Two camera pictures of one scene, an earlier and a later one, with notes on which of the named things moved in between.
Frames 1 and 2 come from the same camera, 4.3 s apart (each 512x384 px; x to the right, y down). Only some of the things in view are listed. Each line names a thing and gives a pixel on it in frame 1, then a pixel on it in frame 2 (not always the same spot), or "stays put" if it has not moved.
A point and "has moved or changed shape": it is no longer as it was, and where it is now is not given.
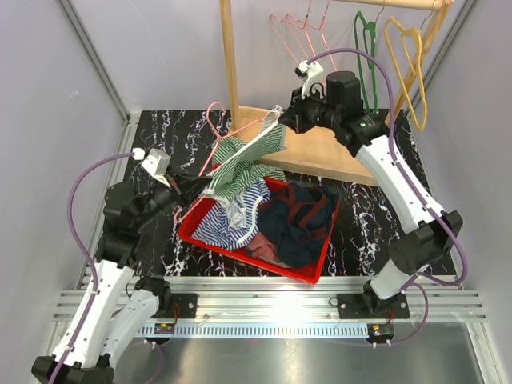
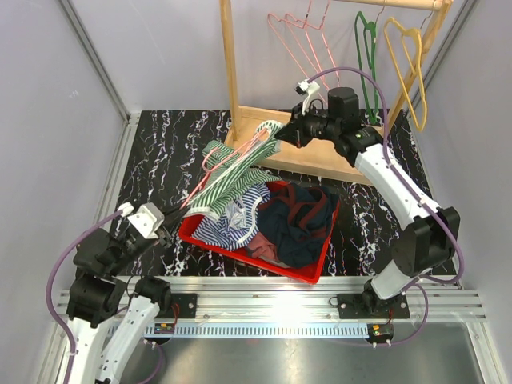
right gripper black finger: x=289 y=118 to x=290 y=134
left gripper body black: x=177 y=196 to x=161 y=233
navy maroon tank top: x=296 y=218 stays put
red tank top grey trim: x=262 y=248 stays put
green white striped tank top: x=238 y=168 has moved or changed shape
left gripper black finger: x=190 y=186 to x=172 y=220
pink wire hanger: x=220 y=137 to x=212 y=171
